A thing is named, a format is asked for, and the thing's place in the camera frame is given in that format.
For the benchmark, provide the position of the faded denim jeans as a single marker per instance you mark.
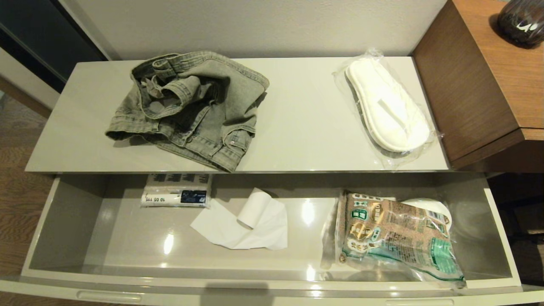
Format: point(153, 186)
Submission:
point(195, 106)

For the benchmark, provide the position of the white slippers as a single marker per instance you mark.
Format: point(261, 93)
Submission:
point(386, 102)

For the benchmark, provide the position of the glossy white low cabinet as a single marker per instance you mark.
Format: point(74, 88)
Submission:
point(297, 127)

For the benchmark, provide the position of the white tissue pack blue print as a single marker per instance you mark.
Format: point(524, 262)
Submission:
point(174, 196)

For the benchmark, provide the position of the brown green snack bag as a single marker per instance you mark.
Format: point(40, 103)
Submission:
point(395, 238)

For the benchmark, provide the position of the white bowl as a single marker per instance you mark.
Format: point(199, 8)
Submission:
point(431, 208)

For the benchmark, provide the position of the brown wooden desk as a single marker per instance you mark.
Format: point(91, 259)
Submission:
point(471, 80)

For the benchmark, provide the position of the wooden skirting board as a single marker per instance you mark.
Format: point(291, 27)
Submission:
point(23, 97)

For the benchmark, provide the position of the dark door panel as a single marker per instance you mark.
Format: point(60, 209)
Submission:
point(38, 38)

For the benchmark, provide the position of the dark glass vase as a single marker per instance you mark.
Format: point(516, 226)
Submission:
point(520, 21)

